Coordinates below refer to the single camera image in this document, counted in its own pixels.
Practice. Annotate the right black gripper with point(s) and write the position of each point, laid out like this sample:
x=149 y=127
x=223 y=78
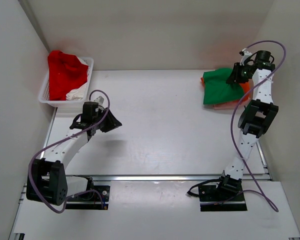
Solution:
x=239 y=73

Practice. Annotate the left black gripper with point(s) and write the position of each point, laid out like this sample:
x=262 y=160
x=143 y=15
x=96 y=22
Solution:
x=106 y=121

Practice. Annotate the green t shirt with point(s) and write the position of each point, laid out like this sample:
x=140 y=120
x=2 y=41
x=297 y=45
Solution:
x=220 y=73

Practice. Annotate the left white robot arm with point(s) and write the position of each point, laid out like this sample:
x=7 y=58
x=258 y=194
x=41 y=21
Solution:
x=47 y=180

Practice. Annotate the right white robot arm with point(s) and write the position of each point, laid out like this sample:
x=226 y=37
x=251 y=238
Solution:
x=255 y=120

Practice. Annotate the orange folded t shirt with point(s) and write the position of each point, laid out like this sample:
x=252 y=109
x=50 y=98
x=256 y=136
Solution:
x=216 y=91

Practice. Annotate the pink folded t shirt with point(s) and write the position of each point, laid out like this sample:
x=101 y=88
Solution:
x=225 y=106

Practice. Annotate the white t shirt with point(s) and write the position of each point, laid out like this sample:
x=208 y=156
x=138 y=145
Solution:
x=77 y=94

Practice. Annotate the red t shirt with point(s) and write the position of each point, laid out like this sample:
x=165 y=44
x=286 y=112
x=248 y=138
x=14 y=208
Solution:
x=66 y=73

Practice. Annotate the white plastic basket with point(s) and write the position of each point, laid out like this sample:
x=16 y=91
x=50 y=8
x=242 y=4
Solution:
x=44 y=95

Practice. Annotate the aluminium rail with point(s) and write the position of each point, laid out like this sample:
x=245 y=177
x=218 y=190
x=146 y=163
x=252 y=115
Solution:
x=153 y=178

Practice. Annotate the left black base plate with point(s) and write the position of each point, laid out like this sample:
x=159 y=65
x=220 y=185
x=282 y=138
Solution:
x=91 y=201

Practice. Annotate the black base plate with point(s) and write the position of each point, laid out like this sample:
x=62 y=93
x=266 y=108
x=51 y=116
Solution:
x=222 y=202
x=91 y=201

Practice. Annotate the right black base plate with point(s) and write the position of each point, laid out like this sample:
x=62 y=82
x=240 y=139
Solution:
x=222 y=202

